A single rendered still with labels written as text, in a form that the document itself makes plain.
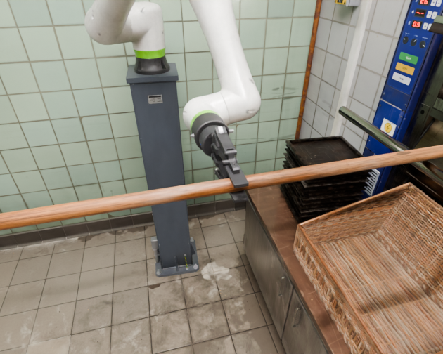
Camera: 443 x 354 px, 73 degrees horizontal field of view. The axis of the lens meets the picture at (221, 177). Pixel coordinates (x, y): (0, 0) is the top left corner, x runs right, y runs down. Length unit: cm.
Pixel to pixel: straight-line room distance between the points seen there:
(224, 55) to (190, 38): 88
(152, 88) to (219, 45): 48
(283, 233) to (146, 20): 102
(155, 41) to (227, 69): 47
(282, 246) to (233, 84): 74
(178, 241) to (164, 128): 72
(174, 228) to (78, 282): 70
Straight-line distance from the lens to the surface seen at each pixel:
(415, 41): 138
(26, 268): 233
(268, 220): 145
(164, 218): 168
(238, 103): 88
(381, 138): 96
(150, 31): 129
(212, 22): 92
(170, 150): 143
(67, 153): 201
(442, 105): 133
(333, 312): 117
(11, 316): 213
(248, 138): 206
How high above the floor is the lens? 156
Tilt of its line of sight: 35 degrees down
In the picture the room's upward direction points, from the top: straight up
